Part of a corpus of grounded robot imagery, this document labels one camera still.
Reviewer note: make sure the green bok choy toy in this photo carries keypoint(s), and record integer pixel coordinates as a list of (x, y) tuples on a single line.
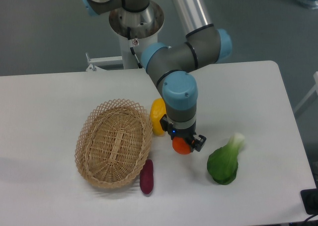
[(222, 164)]

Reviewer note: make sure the black device at edge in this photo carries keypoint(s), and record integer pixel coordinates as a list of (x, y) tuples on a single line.
[(310, 200)]

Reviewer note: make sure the white furniture leg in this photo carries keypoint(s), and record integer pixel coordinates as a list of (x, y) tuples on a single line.
[(310, 97)]

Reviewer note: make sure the purple sweet potato toy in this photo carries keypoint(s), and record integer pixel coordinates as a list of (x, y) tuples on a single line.
[(147, 177)]

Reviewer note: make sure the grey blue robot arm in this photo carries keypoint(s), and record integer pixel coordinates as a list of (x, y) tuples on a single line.
[(170, 68)]

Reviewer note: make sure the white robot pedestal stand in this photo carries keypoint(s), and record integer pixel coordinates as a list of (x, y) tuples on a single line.
[(135, 31)]

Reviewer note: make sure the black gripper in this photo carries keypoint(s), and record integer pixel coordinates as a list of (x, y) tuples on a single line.
[(196, 142)]

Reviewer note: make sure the yellow mango toy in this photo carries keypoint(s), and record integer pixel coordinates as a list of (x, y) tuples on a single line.
[(157, 111)]

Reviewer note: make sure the woven wicker basket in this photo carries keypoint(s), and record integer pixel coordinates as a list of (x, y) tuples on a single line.
[(114, 144)]

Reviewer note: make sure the orange fruit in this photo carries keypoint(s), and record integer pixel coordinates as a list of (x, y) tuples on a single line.
[(180, 146)]

